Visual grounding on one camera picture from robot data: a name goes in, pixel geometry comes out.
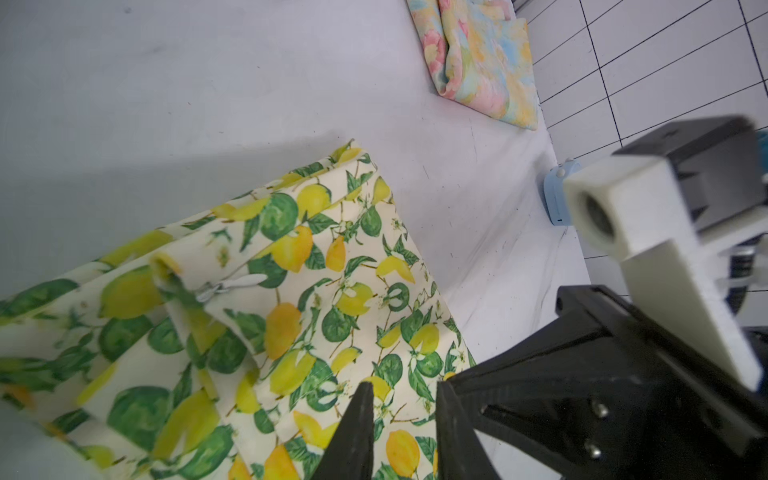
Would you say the blue rimmed container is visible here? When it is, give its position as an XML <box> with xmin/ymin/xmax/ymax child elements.
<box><xmin>543</xmin><ymin>159</ymin><xmax>581</xmax><ymax>227</ymax></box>

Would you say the green lemon print skirt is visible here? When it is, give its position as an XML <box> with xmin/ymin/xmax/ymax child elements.
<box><xmin>1</xmin><ymin>141</ymin><xmax>475</xmax><ymax>479</ymax></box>

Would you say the pastel floral skirt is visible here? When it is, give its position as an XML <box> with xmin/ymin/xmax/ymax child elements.
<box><xmin>407</xmin><ymin>0</ymin><xmax>539</xmax><ymax>130</ymax></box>

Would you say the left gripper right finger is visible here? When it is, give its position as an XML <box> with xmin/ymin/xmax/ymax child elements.
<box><xmin>436</xmin><ymin>382</ymin><xmax>500</xmax><ymax>480</ymax></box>

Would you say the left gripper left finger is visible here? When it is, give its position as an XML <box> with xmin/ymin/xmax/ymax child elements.
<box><xmin>311</xmin><ymin>382</ymin><xmax>374</xmax><ymax>480</ymax></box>

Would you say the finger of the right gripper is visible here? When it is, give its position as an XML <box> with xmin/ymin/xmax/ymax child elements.
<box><xmin>447</xmin><ymin>285</ymin><xmax>767</xmax><ymax>479</ymax></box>

